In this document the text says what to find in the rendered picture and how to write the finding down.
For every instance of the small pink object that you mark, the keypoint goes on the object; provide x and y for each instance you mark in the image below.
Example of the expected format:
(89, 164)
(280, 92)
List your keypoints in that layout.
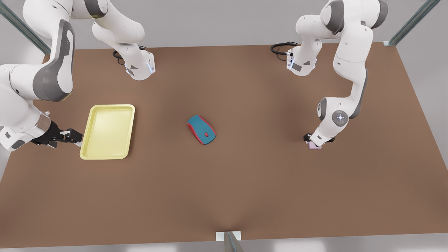
(314, 146)

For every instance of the blue and red computer mouse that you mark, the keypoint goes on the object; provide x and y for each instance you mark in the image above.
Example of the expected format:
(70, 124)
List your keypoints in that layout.
(201, 130)

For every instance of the silver frame post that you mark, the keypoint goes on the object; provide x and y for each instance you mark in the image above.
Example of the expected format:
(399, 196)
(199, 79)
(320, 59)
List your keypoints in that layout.
(411, 22)
(231, 242)
(24, 29)

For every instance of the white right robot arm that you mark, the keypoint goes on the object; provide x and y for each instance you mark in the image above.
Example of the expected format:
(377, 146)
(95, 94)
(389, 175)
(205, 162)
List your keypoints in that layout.
(52, 73)

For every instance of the yellow rectangular tray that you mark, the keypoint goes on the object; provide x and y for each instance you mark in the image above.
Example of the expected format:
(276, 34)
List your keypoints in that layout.
(108, 131)

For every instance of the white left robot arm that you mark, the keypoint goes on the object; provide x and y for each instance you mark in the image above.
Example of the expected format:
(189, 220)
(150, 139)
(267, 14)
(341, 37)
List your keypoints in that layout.
(351, 56)

